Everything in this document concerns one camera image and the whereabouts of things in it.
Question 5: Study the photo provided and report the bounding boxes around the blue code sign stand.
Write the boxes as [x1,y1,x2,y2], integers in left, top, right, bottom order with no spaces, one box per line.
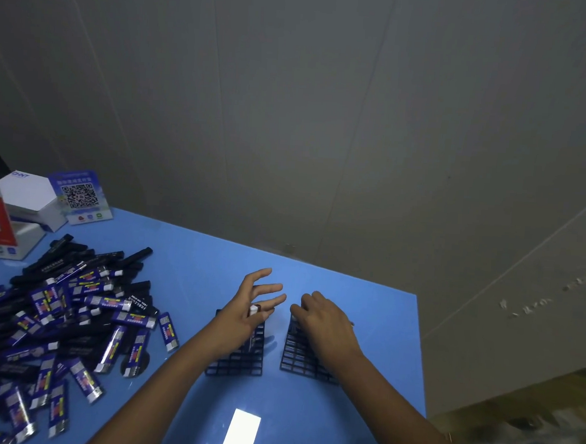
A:
[44,166,117,229]

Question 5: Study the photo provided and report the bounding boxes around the white cardboard box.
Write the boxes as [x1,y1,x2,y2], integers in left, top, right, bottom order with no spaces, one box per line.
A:
[0,169,71,234]

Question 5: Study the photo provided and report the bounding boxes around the person's left hand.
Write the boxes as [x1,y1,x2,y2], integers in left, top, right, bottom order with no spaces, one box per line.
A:
[200,264,289,366]

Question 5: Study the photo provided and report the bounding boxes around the person's right hand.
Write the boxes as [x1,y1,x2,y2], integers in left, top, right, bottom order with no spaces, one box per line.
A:
[285,289,368,375]

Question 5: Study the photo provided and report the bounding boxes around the person's right forearm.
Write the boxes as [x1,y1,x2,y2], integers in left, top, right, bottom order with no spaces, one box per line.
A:
[331,350,496,444]

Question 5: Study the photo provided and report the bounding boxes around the pile of mixed lighters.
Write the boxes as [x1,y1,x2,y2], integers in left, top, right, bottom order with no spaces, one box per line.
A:
[0,230,188,444]

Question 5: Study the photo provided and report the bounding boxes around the person's left forearm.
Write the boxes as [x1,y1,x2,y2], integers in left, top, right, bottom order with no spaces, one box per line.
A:
[81,328,220,444]

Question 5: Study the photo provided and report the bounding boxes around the black grid tray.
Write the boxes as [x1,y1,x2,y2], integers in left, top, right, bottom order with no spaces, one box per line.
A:
[204,308,268,381]
[278,312,345,385]

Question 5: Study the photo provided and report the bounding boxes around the crumpled clear plastic bags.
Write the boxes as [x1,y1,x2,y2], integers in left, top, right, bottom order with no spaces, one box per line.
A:
[437,396,586,444]

